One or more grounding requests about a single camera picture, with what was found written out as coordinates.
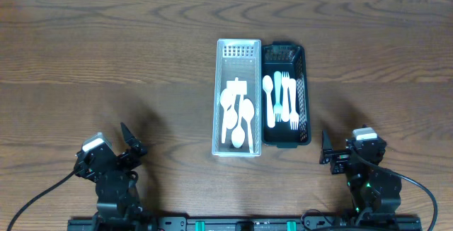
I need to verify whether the white plastic fork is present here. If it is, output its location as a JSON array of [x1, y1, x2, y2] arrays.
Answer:
[[273, 71, 282, 122], [289, 79, 299, 130]]

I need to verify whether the white plastic fork hidden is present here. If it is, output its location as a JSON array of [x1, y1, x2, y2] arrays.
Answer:
[[282, 72, 289, 122]]

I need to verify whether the white plastic spoon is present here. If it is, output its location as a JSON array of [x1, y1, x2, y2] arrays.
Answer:
[[262, 75, 275, 128], [224, 94, 237, 129], [242, 98, 254, 153], [231, 77, 245, 148]]

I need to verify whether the white plastic spoon lowest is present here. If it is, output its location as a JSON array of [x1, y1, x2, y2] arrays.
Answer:
[[220, 89, 233, 144]]

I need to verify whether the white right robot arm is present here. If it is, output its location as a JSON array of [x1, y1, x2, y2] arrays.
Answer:
[[319, 128, 402, 227]]

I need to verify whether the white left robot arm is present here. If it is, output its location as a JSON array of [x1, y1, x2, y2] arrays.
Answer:
[[74, 123, 149, 229]]

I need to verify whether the black plastic basket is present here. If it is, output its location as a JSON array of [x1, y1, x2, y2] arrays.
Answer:
[[261, 41, 311, 148]]

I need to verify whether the clear plastic basket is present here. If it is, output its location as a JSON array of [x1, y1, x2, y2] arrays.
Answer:
[[212, 39, 262, 157]]

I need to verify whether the black rail with green clips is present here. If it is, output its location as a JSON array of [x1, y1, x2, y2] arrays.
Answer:
[[67, 212, 422, 231]]

